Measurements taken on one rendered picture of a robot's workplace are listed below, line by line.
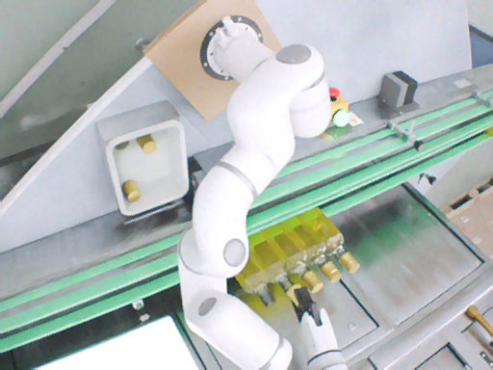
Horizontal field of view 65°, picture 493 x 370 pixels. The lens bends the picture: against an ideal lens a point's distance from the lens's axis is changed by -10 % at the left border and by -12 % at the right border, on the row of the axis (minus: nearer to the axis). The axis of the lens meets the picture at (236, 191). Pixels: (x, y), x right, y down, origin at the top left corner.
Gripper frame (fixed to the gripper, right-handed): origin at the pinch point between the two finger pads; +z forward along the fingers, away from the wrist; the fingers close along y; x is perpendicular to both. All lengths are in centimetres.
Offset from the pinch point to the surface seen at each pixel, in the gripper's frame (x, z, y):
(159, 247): 29.0, 20.8, 2.2
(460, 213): -291, 182, -235
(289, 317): -0.2, 3.8, -14.4
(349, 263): -15.1, 7.1, -0.4
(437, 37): -69, 63, 32
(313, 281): -4.5, 4.1, 0.0
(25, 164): 76, 87, -17
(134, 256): 35.2, 19.2, 2.1
